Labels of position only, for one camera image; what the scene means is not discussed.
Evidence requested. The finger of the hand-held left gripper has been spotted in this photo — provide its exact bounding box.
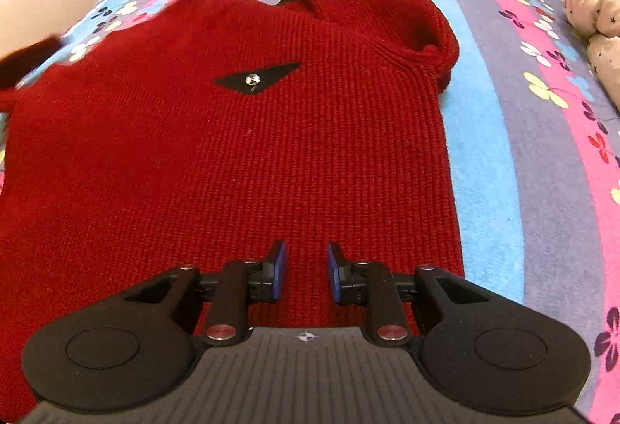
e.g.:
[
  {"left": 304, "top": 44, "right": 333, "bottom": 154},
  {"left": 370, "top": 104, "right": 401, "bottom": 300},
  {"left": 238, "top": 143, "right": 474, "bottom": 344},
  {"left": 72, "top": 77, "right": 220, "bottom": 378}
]
[{"left": 0, "top": 36, "right": 61, "bottom": 91}]

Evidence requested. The star print quilt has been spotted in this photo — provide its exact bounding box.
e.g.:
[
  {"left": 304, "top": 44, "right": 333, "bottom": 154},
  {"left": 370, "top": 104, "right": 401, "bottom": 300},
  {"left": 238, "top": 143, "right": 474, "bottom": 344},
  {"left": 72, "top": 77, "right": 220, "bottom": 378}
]
[{"left": 563, "top": 0, "right": 620, "bottom": 112}]

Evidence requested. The red knit sweater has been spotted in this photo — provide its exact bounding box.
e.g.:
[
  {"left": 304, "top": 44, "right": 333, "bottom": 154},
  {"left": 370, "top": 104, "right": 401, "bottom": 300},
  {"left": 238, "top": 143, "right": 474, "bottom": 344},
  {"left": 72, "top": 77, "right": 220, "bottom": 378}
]
[{"left": 0, "top": 0, "right": 466, "bottom": 421}]

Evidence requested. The floral striped blanket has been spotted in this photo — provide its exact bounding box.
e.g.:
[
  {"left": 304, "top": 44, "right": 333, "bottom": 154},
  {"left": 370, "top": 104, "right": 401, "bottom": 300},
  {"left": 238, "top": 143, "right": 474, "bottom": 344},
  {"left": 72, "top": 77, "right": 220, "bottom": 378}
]
[{"left": 0, "top": 0, "right": 620, "bottom": 424}]

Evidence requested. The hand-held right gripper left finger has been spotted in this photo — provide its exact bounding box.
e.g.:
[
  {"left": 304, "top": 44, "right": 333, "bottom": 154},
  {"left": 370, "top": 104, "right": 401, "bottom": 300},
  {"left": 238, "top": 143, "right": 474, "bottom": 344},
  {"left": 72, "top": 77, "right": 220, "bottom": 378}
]
[{"left": 123, "top": 240, "right": 290, "bottom": 343}]

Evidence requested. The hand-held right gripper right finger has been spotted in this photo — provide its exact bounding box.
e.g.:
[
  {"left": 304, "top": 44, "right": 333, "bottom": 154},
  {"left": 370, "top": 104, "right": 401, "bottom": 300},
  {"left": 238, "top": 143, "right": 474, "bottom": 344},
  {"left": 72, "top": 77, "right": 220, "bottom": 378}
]
[{"left": 327, "top": 241, "right": 490, "bottom": 342}]

